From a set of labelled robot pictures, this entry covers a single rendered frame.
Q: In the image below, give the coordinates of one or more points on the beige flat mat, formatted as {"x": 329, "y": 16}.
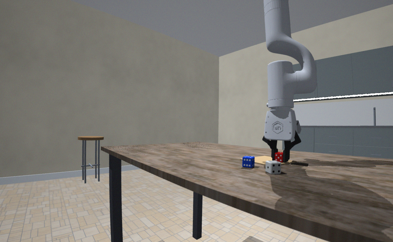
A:
{"x": 262, "y": 160}

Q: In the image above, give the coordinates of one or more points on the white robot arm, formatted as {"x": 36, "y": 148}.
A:
{"x": 283, "y": 82}

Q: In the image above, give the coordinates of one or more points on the red die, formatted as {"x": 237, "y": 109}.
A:
{"x": 279, "y": 156}

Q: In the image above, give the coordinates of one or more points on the blue die with white pips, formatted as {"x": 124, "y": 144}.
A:
{"x": 248, "y": 161}

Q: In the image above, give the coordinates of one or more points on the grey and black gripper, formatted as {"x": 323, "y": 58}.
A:
{"x": 281, "y": 124}

